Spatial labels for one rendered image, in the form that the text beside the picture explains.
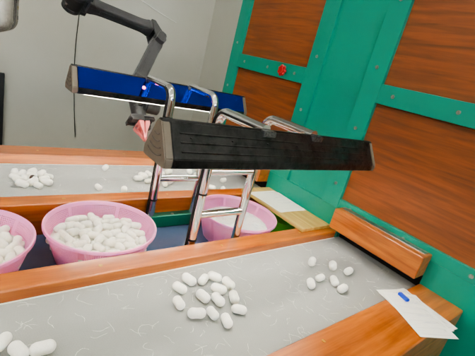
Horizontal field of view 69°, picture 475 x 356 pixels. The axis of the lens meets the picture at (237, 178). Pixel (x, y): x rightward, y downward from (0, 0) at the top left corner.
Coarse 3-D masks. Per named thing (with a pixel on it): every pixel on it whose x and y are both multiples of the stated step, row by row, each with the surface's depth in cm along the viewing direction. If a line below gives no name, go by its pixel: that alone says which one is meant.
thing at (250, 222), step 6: (222, 216) 117; (228, 216) 119; (234, 216) 118; (246, 216) 120; (252, 216) 122; (222, 222) 111; (228, 222) 112; (234, 222) 114; (246, 222) 115; (252, 222) 116; (258, 222) 120; (246, 228) 113; (252, 228) 113; (258, 228) 116; (264, 228) 117; (222, 234) 106
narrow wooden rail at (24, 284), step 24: (240, 240) 96; (264, 240) 100; (288, 240) 105; (312, 240) 113; (72, 264) 69; (96, 264) 71; (120, 264) 73; (144, 264) 75; (168, 264) 79; (192, 264) 84; (0, 288) 59; (24, 288) 61; (48, 288) 63; (72, 288) 66
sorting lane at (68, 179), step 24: (0, 168) 108; (24, 168) 112; (48, 168) 117; (72, 168) 122; (96, 168) 127; (120, 168) 133; (144, 168) 140; (0, 192) 94; (24, 192) 97; (48, 192) 101; (72, 192) 104; (96, 192) 108; (120, 192) 113
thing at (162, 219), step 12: (156, 84) 102; (168, 84) 97; (192, 84) 116; (168, 96) 96; (216, 96) 106; (168, 108) 97; (216, 108) 106; (156, 168) 103; (156, 180) 104; (168, 180) 106; (180, 180) 109; (192, 180) 112; (156, 192) 105; (192, 192) 115; (192, 204) 116; (156, 216) 109; (168, 216) 111; (180, 216) 114
